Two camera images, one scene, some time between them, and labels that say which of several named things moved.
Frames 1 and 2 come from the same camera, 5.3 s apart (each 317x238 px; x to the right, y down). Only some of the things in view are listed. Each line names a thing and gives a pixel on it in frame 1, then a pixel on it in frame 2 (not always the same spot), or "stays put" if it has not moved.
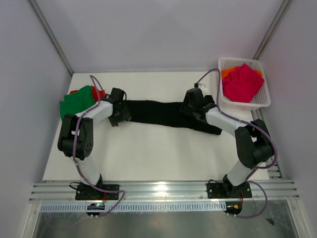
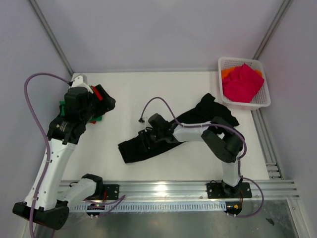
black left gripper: x=125 y=116 → x=107 y=104
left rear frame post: x=52 y=34 stays put
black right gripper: x=184 y=107 → x=144 y=136
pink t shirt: x=241 y=84 stays put
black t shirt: x=168 y=114 → x=131 y=149
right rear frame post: x=279 y=16 stays put
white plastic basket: x=261 y=98 stays put
